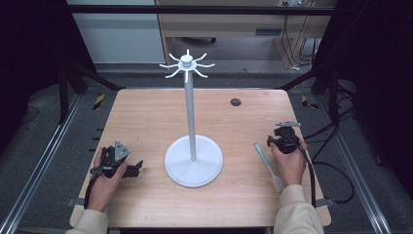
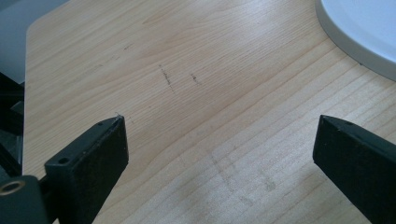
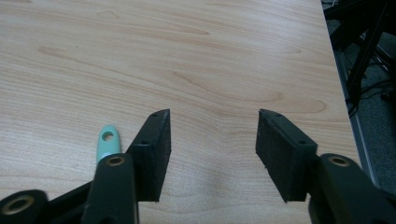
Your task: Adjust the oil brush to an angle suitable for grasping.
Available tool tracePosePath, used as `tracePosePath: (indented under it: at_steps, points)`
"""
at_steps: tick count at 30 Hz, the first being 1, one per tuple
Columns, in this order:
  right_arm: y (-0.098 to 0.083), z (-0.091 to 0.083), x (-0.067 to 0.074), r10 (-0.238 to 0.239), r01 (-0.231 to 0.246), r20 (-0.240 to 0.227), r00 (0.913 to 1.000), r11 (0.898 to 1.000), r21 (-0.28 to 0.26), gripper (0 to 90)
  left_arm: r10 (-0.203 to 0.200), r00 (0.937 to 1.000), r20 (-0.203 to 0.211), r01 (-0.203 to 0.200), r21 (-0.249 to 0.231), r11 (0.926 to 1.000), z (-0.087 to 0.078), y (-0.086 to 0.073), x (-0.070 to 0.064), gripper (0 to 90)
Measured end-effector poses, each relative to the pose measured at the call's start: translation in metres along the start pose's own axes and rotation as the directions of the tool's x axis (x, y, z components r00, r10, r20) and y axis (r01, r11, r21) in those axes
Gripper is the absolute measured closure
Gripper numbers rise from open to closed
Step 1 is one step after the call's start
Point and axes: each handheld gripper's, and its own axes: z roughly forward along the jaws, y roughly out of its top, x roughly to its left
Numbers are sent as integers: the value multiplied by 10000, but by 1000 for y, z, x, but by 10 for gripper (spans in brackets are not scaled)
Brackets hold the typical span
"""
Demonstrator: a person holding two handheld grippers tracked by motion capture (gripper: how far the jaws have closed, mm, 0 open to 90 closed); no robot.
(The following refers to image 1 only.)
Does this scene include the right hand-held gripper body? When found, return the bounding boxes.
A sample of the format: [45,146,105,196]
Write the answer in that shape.
[273,120,302,155]

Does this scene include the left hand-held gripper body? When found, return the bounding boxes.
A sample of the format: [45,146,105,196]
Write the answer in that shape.
[90,139,132,179]

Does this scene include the person's right hand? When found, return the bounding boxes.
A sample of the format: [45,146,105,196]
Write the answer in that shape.
[269,136,309,187]

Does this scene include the person's left hand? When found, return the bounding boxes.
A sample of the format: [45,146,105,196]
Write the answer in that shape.
[86,148,129,214]

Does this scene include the black yellow tape strip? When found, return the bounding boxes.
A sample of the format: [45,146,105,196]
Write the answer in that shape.
[93,94,106,111]
[300,95,319,110]

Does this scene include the white hook stand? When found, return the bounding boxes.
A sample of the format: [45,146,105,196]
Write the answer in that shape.
[159,48,225,189]

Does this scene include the black curtain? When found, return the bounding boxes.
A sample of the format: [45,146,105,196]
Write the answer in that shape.
[0,0,98,154]
[313,0,413,189]

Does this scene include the white cabinet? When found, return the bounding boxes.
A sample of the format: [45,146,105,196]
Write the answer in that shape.
[65,0,167,64]

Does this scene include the wooden background desk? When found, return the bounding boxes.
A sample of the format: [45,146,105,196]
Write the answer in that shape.
[155,0,337,70]

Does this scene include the black horizontal bar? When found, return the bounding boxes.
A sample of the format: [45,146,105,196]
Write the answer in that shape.
[65,4,339,17]

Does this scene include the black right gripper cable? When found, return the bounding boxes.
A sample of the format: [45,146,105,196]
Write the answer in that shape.
[289,134,318,210]

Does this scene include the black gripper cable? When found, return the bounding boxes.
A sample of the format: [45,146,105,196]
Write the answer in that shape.
[83,175,99,211]
[289,134,318,210]

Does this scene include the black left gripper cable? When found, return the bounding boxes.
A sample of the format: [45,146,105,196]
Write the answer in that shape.
[83,175,99,211]

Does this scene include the grey table edge bracket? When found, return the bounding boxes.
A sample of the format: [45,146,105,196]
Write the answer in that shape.
[315,197,336,209]
[66,197,87,208]

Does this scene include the black floor cables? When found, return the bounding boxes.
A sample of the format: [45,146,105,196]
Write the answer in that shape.
[303,105,357,205]

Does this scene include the black metal stand frame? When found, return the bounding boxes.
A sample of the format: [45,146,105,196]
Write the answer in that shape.
[57,60,127,125]
[278,59,343,126]

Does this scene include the aluminium floor rail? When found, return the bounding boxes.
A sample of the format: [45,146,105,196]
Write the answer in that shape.
[315,96,394,234]
[0,93,83,234]

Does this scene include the hanging black cables bundle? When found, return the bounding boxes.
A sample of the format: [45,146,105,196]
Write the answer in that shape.
[280,14,321,71]

